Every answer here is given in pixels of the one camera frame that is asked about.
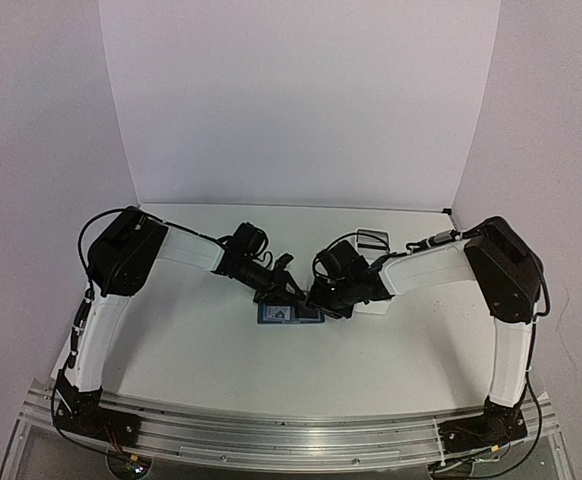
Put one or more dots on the blue leather card holder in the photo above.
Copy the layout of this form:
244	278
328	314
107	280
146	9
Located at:
294	320

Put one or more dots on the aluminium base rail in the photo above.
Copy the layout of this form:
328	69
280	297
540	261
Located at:
212	437

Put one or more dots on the stack of cards in tray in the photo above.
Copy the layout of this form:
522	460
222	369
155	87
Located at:
372	240

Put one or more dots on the black VIP credit card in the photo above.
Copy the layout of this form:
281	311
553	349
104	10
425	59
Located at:
306	314

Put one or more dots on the white credit card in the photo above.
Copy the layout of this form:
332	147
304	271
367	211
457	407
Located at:
272	314

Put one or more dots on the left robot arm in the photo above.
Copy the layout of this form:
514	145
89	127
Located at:
117	266

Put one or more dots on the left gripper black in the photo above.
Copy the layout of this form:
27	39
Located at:
276	286

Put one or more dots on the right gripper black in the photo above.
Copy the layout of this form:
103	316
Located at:
316	301

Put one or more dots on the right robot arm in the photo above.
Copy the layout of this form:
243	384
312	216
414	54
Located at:
509	277

